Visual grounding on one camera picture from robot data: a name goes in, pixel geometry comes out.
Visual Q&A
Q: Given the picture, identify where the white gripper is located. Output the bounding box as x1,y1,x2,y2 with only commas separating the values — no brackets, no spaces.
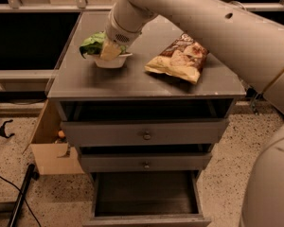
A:
99,0,155,61

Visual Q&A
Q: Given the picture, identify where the white paper bowl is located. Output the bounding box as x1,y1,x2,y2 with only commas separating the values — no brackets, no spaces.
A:
87,53,132,69

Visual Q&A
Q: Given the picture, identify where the green rice chip bag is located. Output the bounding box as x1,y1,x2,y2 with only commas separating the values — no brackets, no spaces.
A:
80,31,126,57

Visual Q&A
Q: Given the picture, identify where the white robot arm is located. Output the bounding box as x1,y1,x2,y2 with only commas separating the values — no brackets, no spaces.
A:
105,0,284,227

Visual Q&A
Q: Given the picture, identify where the grey drawer cabinet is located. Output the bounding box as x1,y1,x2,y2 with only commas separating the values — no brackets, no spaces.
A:
47,10,246,227

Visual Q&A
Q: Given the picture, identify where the brown yellow chip bag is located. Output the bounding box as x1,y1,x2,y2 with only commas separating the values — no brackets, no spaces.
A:
145,33,208,84

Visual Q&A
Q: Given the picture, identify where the grey middle drawer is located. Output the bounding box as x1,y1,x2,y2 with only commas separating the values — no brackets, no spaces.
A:
80,153,212,172

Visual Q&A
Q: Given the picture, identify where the grey drawer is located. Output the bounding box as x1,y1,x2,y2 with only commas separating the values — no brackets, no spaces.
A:
61,119,228,147
80,153,212,172
82,171,211,227

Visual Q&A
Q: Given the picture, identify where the grey top drawer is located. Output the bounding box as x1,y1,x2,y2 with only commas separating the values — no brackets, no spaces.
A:
61,119,228,147

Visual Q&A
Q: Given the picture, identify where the grey bottom drawer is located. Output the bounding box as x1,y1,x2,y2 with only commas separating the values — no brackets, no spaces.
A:
82,171,211,227

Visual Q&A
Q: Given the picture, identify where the orange ball in box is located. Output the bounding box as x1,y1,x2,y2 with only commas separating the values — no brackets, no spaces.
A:
58,131,66,139

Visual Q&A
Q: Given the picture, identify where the cardboard box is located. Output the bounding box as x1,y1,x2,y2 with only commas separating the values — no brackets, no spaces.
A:
28,100,83,175

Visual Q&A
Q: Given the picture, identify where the black clamp on floor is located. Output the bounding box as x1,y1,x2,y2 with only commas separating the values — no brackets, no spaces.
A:
0,119,14,139

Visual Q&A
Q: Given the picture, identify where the black floor pole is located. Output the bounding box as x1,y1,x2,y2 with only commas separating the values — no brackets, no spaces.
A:
8,164,38,227

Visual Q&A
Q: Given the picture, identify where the white hanging cable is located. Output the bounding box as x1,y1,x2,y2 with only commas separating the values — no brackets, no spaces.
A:
229,1,248,11

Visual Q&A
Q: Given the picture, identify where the black floor cable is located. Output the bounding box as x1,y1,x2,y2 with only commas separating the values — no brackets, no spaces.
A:
0,168,42,227

